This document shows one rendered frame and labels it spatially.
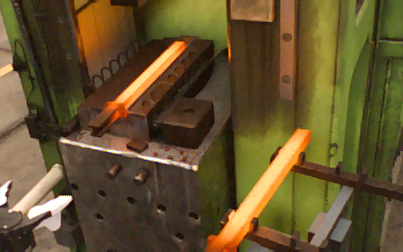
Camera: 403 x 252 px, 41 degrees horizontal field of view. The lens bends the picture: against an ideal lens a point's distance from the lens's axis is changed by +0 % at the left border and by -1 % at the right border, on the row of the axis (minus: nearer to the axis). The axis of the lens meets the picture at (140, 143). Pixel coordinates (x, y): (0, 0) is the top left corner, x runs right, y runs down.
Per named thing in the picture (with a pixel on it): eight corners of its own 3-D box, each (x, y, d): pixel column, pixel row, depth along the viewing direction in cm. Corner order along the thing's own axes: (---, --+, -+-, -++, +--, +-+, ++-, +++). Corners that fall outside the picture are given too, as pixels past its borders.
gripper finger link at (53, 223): (75, 215, 105) (31, 233, 103) (69, 191, 102) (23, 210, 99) (81, 224, 103) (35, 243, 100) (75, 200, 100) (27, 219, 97)
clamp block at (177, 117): (196, 150, 123) (194, 126, 119) (163, 144, 127) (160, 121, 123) (216, 123, 131) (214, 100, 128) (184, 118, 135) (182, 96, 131)
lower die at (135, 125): (150, 142, 128) (145, 111, 124) (81, 129, 138) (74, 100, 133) (215, 64, 158) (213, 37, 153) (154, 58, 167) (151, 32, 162)
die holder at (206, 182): (208, 301, 142) (196, 167, 118) (90, 263, 160) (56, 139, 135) (271, 177, 181) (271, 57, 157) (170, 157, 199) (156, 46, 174)
